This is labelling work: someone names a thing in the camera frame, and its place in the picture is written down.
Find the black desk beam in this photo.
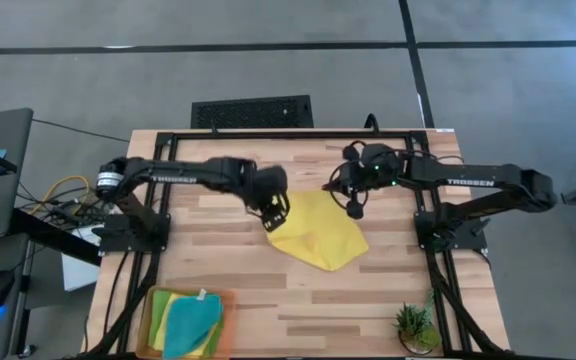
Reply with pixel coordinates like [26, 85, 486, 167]
[10, 207, 102, 266]

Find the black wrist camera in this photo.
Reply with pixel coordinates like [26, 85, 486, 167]
[346, 197, 367, 221]
[262, 195, 292, 232]

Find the white paper sheet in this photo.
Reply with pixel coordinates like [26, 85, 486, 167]
[61, 224, 102, 293]

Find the small potted green plant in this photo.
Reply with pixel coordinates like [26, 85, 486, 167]
[395, 289, 443, 356]

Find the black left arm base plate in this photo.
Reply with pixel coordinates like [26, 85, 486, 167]
[98, 212, 172, 254]

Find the thin black floor cable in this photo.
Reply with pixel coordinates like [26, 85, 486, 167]
[31, 117, 130, 144]

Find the black metal table frame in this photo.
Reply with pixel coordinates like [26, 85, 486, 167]
[85, 128, 512, 360]

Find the black cable bundle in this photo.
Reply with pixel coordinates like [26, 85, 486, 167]
[17, 179, 114, 231]

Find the green microfiber towel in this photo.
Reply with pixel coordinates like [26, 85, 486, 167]
[147, 289, 227, 357]

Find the large yellow microfiber towel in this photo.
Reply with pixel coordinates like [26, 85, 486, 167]
[266, 189, 370, 273]

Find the teal microfiber towel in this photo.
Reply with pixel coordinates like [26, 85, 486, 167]
[162, 293, 225, 360]

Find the yellow cable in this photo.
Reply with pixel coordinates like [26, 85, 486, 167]
[41, 174, 92, 207]

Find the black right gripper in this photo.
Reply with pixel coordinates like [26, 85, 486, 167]
[321, 145, 407, 194]

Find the small yellow microfiber towel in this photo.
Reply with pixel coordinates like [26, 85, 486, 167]
[152, 292, 222, 354]

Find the black perforated computer case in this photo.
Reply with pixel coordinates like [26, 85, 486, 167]
[191, 94, 315, 130]

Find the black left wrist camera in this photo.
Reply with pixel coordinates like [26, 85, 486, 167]
[262, 195, 292, 232]

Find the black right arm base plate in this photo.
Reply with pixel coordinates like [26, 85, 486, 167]
[414, 209, 488, 252]

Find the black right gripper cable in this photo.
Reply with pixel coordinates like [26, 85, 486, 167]
[328, 160, 370, 212]

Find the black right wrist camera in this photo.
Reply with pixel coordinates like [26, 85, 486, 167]
[346, 197, 367, 221]

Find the orange plastic tray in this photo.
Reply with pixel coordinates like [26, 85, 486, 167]
[135, 284, 239, 360]

